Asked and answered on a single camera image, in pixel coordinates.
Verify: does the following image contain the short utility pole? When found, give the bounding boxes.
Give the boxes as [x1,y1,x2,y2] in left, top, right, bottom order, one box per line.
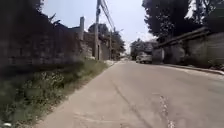
[108,30,114,61]

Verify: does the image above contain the pale parked vehicle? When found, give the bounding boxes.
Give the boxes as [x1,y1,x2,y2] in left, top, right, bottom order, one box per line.
[135,52,153,65]

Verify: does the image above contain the distant trees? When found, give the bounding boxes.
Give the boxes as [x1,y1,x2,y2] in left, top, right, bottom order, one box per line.
[129,37,158,61]

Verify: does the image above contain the grey concrete road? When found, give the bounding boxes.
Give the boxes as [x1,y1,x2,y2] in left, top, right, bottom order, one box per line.
[33,59,224,128]

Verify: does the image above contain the tall utility pole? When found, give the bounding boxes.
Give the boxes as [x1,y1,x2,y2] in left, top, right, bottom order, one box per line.
[93,0,102,61]

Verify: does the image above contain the concrete chimney pillar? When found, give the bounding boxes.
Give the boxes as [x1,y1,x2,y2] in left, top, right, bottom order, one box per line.
[79,16,86,41]

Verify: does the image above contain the grass and weed verge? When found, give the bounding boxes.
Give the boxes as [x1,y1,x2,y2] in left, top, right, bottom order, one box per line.
[0,58,110,128]

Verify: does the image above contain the large dark trees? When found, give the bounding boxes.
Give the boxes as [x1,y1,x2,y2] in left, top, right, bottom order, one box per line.
[141,0,224,44]

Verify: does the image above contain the concrete kerb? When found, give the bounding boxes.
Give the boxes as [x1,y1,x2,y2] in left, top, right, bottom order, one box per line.
[156,63,224,76]

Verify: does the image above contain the trees behind stone wall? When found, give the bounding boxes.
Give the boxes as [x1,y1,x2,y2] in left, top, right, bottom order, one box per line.
[87,22,127,61]

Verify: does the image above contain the overhead wires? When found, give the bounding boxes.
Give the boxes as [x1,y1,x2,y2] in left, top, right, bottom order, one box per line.
[99,0,117,32]

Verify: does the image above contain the dark stone wall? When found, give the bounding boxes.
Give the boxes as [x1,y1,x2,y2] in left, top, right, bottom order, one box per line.
[0,0,112,73]

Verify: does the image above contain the grey wall with ledge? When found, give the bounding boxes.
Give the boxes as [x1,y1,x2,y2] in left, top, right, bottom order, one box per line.
[151,26,224,69]

